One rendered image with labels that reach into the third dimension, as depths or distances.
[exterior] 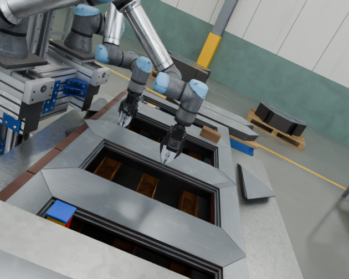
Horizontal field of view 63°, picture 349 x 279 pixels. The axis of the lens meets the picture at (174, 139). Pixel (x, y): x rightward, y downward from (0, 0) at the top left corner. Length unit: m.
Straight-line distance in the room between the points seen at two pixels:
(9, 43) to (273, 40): 7.44
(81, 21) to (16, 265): 1.38
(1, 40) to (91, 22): 0.54
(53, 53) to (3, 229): 1.34
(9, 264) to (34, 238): 0.08
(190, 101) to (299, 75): 7.42
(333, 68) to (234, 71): 2.47
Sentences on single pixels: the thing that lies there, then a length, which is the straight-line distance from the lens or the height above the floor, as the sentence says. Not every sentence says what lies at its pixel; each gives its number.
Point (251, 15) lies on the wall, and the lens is 8.31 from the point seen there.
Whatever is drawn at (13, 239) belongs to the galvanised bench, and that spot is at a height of 1.05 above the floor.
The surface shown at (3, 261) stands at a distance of 0.50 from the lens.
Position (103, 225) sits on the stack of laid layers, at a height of 0.83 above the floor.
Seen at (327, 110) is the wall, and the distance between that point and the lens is 8.67.
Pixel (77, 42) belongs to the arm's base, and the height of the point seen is 1.08.
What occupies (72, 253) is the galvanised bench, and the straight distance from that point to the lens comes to 0.55.
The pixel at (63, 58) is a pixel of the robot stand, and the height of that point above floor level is 0.96.
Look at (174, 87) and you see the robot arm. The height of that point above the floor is 1.21.
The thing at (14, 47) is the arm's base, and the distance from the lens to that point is 1.33.
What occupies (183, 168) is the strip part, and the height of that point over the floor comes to 0.85.
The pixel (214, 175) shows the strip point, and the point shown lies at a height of 0.85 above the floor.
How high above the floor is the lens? 1.48
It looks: 24 degrees down
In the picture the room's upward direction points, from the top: 25 degrees clockwise
